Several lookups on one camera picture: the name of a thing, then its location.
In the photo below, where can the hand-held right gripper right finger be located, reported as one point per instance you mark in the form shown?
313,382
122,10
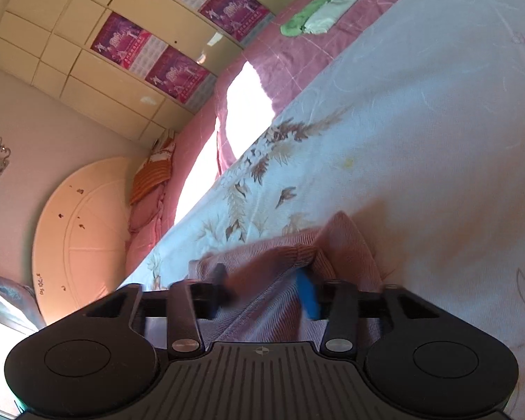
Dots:
309,293

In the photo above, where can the striped pillow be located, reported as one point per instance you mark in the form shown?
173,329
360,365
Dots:
153,166

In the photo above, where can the curved wooden headboard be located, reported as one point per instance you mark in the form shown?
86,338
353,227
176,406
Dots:
83,227

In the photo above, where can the green cloth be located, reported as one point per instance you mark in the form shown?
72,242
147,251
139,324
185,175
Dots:
299,19

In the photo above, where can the pink bed cover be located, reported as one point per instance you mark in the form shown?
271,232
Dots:
280,65

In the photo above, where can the pale folded cloth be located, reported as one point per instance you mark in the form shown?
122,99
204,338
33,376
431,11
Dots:
332,11

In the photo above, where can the pink sweater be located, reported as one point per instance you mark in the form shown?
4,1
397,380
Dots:
267,315

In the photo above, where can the cream wardrobe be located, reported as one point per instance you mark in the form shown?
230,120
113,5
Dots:
48,17

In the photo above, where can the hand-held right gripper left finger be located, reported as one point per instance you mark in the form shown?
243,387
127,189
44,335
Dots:
218,291

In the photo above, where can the floral bed sheet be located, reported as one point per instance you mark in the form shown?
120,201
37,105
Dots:
420,140

